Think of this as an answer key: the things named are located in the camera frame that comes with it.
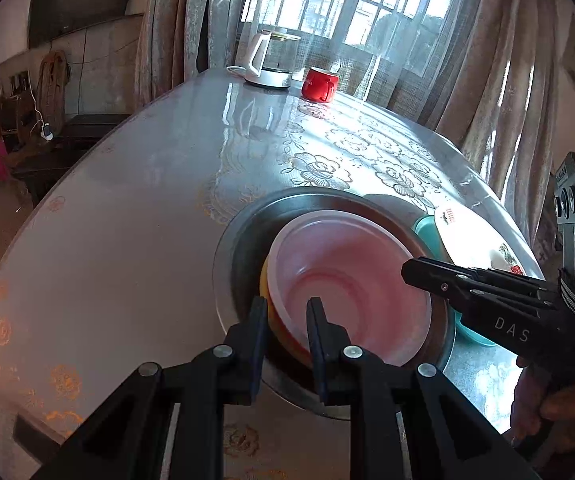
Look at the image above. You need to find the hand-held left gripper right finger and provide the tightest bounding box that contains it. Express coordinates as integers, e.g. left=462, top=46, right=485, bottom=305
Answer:
left=306, top=297, right=538, bottom=480

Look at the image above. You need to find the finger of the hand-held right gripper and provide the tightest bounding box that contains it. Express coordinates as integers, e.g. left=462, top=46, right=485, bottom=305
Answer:
left=401, top=257, right=559, bottom=297
left=407, top=280, right=554, bottom=312

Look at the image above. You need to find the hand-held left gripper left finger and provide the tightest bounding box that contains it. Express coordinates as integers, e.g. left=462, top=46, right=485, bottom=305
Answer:
left=32, top=296, right=269, bottom=480

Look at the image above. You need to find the teal plastic plate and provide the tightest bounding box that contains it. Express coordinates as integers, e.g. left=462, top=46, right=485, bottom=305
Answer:
left=412, top=215, right=498, bottom=348

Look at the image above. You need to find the large white dragon print plate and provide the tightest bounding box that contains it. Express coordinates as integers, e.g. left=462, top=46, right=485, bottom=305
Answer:
left=433, top=206, right=525, bottom=276

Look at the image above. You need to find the yellow plastic bowl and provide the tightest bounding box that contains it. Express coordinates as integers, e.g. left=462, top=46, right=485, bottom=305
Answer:
left=258, top=255, right=313, bottom=366

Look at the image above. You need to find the red plastic bowl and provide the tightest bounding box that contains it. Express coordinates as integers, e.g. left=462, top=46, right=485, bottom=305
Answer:
left=267, top=211, right=433, bottom=367

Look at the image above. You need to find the stainless steel bowl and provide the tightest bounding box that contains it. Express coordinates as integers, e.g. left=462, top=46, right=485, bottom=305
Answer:
left=213, top=187, right=455, bottom=421

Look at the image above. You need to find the person's right hand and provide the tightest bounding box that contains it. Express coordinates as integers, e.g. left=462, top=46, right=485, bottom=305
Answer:
left=510, top=355, right=575, bottom=461

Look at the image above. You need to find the floral lace tablecloth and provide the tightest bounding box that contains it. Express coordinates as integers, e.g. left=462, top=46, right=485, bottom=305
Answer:
left=202, top=92, right=543, bottom=281

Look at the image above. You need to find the grey velvet curtain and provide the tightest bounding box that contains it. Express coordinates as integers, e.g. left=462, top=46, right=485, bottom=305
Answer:
left=420, top=0, right=561, bottom=211
left=134, top=0, right=253, bottom=108

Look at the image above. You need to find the sheer white curtain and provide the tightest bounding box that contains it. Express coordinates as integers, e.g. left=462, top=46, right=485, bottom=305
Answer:
left=237, top=0, right=473, bottom=111

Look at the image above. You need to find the red mug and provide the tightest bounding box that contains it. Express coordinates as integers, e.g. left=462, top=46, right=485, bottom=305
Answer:
left=301, top=66, right=339, bottom=103

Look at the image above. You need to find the white glass electric kettle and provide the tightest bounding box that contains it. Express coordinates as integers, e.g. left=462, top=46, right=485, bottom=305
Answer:
left=227, top=30, right=301, bottom=89

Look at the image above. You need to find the dark low bench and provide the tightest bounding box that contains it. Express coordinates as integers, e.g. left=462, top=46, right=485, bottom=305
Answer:
left=12, top=112, right=133, bottom=206

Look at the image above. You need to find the barred window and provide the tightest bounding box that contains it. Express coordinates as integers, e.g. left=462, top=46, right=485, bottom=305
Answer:
left=240, top=0, right=461, bottom=68

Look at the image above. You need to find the wooden chair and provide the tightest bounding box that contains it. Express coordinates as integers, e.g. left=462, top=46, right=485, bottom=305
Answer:
left=36, top=50, right=70, bottom=133

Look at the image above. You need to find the black wall television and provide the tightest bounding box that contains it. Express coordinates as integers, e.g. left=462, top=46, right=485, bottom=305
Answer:
left=27, top=0, right=135, bottom=47

